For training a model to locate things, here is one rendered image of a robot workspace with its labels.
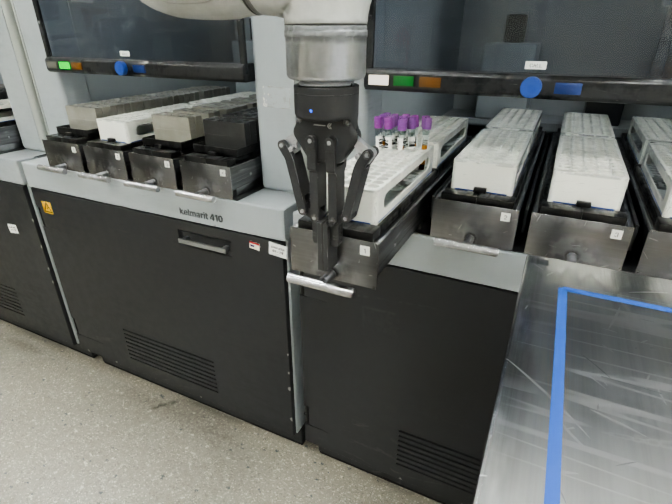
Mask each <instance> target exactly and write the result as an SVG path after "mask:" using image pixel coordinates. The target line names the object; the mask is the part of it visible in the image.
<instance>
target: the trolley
mask: <svg viewBox="0 0 672 504"><path fill-rule="evenodd" d="M472 504H672V281H671V280H666V279H660V278H655V277H649V276H644V275H638V274H633V273H627V272H622V271H616V270H611V269H605V268H600V267H594V266H589V265H583V264H578V263H572V262H567V261H561V260H556V259H550V258H545V257H539V256H534V255H527V256H526V261H525V265H524V270H523V274H522V279H521V283H520V288H519V292H518V297H517V301H516V306H515V311H514V315H513V320H512V324H511V329H510V333H509V338H508V342H507V347H506V351H505V356H504V361H503V365H502V370H501V374H500V379H499V383H498V388H497V392H496V397H495V401H494V406H493V410H492V415H491V420H490V424H489V429H488V433H487V438H486V442H485V447H484V451H483V456H482V460H481V465H480V470H479V474H478V479H477V483H476V488H475V492H474V497H473V501H472Z"/></svg>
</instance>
